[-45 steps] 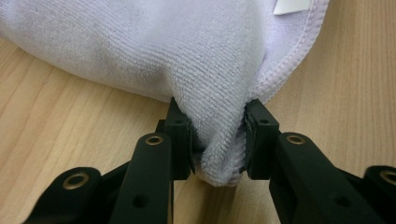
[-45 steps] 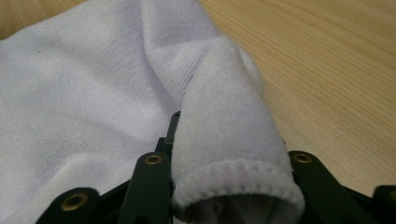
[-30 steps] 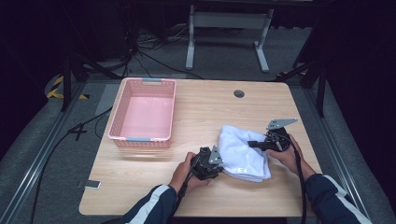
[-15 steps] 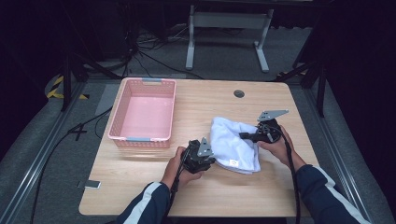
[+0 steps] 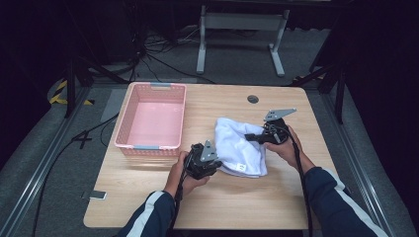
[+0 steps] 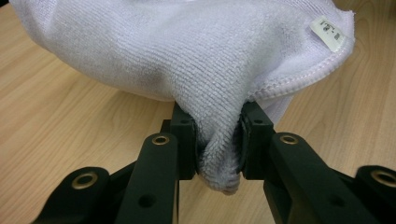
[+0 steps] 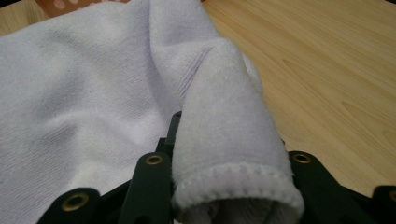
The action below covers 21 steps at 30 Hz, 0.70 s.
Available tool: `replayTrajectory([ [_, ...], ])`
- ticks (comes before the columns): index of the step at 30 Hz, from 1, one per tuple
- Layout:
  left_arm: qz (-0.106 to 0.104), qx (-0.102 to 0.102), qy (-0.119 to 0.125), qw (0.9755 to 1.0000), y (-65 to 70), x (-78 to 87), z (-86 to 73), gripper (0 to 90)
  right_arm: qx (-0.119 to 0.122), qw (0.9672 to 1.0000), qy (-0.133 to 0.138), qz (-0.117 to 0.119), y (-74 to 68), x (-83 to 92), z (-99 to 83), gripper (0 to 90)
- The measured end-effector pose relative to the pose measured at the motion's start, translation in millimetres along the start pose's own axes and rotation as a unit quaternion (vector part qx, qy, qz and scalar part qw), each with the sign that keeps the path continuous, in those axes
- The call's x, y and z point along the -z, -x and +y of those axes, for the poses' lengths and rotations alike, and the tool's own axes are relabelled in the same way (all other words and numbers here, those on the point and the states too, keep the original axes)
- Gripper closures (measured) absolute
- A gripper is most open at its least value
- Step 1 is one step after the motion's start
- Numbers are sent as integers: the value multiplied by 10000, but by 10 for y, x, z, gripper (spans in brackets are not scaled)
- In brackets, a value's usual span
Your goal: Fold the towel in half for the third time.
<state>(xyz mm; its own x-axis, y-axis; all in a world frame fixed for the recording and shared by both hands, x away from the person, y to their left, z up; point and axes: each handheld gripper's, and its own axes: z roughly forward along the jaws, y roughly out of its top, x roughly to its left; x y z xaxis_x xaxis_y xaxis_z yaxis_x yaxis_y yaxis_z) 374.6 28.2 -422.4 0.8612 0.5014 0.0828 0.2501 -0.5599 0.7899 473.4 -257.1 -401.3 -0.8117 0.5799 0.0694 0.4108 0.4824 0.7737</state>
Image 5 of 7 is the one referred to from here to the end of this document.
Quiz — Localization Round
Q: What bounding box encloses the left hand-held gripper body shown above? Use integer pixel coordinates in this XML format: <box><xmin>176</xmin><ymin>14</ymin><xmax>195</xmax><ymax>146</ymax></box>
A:
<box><xmin>184</xmin><ymin>139</ymin><xmax>219</xmax><ymax>181</ymax></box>

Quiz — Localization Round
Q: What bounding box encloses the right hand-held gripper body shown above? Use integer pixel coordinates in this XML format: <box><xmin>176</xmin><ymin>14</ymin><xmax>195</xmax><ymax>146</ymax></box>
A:
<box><xmin>262</xmin><ymin>108</ymin><xmax>297</xmax><ymax>146</ymax></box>

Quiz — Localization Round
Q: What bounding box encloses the white patterned towel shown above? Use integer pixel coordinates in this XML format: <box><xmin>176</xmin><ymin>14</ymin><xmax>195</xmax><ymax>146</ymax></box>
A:
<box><xmin>213</xmin><ymin>117</ymin><xmax>269</xmax><ymax>179</ymax></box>

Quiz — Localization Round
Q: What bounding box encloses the pink plastic basket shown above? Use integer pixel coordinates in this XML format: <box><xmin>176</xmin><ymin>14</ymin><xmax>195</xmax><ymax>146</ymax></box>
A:
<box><xmin>114</xmin><ymin>82</ymin><xmax>188</xmax><ymax>157</ymax></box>

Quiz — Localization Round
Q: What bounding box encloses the person's right hand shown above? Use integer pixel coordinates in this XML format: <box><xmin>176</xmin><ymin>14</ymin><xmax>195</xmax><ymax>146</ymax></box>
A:
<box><xmin>263</xmin><ymin>124</ymin><xmax>315</xmax><ymax>174</ymax></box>

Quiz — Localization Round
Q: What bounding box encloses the person's left hand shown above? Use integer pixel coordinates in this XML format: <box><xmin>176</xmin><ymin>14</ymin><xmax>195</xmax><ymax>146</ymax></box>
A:
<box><xmin>163</xmin><ymin>150</ymin><xmax>210</xmax><ymax>198</ymax></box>

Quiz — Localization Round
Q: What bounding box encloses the black metal stand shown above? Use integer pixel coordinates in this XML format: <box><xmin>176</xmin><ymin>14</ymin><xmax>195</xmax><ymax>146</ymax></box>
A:
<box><xmin>63</xmin><ymin>55</ymin><xmax>129</xmax><ymax>119</ymax></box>
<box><xmin>291</xmin><ymin>62</ymin><xmax>347</xmax><ymax>125</ymax></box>

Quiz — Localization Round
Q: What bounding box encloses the small silver tag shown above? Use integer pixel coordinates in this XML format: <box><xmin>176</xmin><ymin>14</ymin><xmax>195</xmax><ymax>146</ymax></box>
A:
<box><xmin>81</xmin><ymin>190</ymin><xmax>108</xmax><ymax>201</ymax></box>

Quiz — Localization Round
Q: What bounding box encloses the black tape cross mark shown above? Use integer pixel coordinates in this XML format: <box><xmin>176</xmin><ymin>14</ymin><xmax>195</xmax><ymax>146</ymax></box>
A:
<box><xmin>71</xmin><ymin>130</ymin><xmax>93</xmax><ymax>150</ymax></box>

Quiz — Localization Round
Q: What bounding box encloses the yellow black hazard tape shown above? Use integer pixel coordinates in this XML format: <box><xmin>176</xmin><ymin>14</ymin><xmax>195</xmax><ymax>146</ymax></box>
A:
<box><xmin>48</xmin><ymin>79</ymin><xmax>95</xmax><ymax>107</ymax></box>

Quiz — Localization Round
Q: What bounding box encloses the left gripper black braided cable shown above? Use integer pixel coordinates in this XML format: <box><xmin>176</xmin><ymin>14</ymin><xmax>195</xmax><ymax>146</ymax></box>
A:
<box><xmin>167</xmin><ymin>149</ymin><xmax>196</xmax><ymax>237</ymax></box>

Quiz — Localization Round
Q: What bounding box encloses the gripper black braided cable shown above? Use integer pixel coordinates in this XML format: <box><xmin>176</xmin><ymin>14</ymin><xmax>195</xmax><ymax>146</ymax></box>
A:
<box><xmin>167</xmin><ymin>149</ymin><xmax>196</xmax><ymax>237</ymax></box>
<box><xmin>280</xmin><ymin>123</ymin><xmax>314</xmax><ymax>237</ymax></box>

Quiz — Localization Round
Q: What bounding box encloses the right gripper black braided cable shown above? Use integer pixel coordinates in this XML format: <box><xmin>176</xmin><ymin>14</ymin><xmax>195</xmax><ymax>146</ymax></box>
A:
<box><xmin>280</xmin><ymin>123</ymin><xmax>314</xmax><ymax>237</ymax></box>

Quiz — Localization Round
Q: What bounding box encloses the grey metal floor rail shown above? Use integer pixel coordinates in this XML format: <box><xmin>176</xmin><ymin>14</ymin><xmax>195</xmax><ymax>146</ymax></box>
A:
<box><xmin>0</xmin><ymin>85</ymin><xmax>92</xmax><ymax>237</ymax></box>
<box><xmin>320</xmin><ymin>92</ymin><xmax>396</xmax><ymax>237</ymax></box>

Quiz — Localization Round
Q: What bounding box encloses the white metal desk frame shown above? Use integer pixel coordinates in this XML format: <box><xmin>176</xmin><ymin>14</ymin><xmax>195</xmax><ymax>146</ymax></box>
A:
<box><xmin>196</xmin><ymin>4</ymin><xmax>291</xmax><ymax>78</ymax></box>

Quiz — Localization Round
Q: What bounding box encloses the tangle of black cables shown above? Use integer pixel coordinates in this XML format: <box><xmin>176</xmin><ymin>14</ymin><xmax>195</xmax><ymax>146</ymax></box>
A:
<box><xmin>129</xmin><ymin>28</ymin><xmax>218</xmax><ymax>85</ymax></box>

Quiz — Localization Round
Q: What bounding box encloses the thick black floor cable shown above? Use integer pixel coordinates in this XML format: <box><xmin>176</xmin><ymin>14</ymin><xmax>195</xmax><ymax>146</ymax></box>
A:
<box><xmin>31</xmin><ymin>113</ymin><xmax>121</xmax><ymax>237</ymax></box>

